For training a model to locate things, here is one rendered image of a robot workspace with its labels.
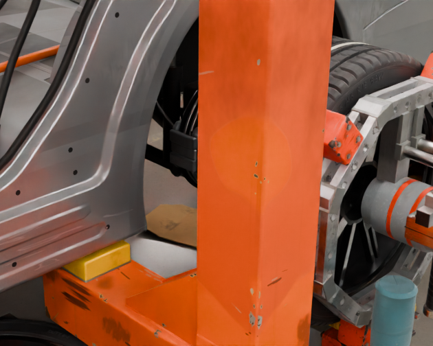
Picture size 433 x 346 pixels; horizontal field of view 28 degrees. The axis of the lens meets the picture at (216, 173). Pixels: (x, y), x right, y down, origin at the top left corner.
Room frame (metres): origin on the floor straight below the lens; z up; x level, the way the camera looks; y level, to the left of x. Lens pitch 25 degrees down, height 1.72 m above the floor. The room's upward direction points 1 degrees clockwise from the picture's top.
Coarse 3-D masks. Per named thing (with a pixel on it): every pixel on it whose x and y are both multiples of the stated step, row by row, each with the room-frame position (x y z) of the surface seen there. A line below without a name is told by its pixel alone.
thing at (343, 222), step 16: (368, 160) 1.80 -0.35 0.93; (368, 176) 1.86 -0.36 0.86; (416, 176) 1.96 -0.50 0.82; (352, 192) 1.84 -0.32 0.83; (352, 208) 1.84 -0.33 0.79; (352, 224) 1.77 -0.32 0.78; (368, 224) 1.82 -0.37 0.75; (352, 240) 1.78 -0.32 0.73; (368, 240) 1.83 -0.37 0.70; (384, 240) 1.90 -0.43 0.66; (336, 256) 1.89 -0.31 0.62; (352, 256) 1.89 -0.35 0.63; (368, 256) 1.84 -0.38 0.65; (384, 256) 1.86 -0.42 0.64; (336, 272) 1.76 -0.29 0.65; (352, 272) 1.83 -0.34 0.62; (368, 272) 1.82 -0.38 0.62; (352, 288) 1.76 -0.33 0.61
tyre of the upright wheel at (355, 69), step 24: (336, 48) 1.84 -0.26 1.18; (360, 48) 1.84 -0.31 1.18; (336, 72) 1.73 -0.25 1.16; (360, 72) 1.72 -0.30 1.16; (384, 72) 1.78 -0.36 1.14; (408, 72) 1.85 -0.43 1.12; (336, 96) 1.67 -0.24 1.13; (360, 96) 1.72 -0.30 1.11; (432, 168) 1.97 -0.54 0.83; (360, 288) 1.78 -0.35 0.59; (312, 312) 1.64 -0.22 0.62
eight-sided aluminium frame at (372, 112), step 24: (384, 96) 1.72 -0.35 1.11; (408, 96) 1.70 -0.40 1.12; (432, 96) 1.77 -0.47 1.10; (360, 120) 1.66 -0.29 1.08; (384, 120) 1.64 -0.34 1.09; (432, 120) 1.88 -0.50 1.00; (360, 144) 1.59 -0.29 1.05; (336, 168) 1.61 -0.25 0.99; (336, 192) 1.54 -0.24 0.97; (336, 216) 1.55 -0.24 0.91; (336, 240) 1.55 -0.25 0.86; (408, 264) 1.85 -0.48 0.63; (336, 288) 1.56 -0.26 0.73; (336, 312) 1.64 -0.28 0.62; (360, 312) 1.63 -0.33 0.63
